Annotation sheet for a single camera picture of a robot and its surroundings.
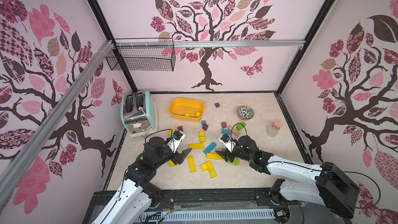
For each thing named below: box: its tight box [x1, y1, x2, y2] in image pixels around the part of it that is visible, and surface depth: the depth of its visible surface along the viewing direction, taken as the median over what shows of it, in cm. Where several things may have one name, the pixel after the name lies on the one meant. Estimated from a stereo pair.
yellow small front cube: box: [201, 163, 208, 173], surface depth 83 cm
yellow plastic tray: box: [168, 98, 205, 123], surface depth 112 cm
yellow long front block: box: [205, 160, 218, 179], surface depth 84 cm
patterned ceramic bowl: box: [236, 105, 255, 120], surface depth 108 cm
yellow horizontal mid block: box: [188, 143, 205, 150], surface depth 94 cm
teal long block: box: [203, 141, 218, 156], surface depth 94 cm
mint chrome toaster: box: [120, 90, 159, 138], surface depth 91 cm
